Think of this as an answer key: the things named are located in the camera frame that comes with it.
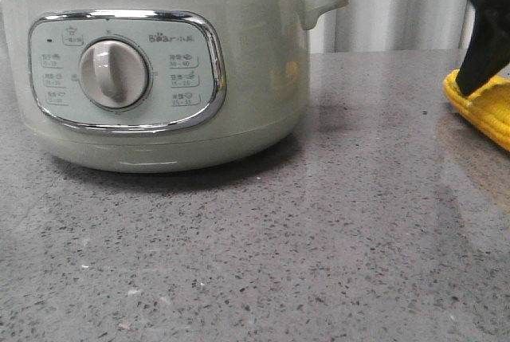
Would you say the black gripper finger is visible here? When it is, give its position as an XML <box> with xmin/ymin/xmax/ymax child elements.
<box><xmin>457</xmin><ymin>0</ymin><xmax>509</xmax><ymax>96</ymax></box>

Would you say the yellow knitted corn cob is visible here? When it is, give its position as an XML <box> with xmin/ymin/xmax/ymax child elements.
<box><xmin>443</xmin><ymin>69</ymin><xmax>509</xmax><ymax>151</ymax></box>

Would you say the pale green electric cooking pot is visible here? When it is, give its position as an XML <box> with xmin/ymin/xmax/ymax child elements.
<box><xmin>2</xmin><ymin>0</ymin><xmax>349</xmax><ymax>173</ymax></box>

